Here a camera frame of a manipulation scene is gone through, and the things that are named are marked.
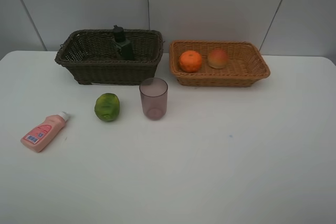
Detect translucent purple plastic cup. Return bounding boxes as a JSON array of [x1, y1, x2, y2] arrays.
[[139, 78, 168, 120]]

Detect green lime fruit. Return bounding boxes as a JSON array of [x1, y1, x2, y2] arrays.
[[94, 93, 120, 122]]

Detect light orange wicker basket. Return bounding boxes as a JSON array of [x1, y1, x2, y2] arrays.
[[169, 40, 270, 87]]

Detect dark brown wicker basket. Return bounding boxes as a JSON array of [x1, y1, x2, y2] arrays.
[[55, 29, 163, 86]]

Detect dark green pump bottle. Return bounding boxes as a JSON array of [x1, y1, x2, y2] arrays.
[[112, 25, 135, 61]]

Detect red yellow peach fruit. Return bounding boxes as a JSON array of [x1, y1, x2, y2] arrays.
[[207, 49, 229, 69]]

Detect orange mandarin fruit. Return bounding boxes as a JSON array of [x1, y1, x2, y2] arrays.
[[179, 50, 202, 73]]

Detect pink lotion bottle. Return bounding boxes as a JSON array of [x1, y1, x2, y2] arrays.
[[20, 112, 70, 153]]

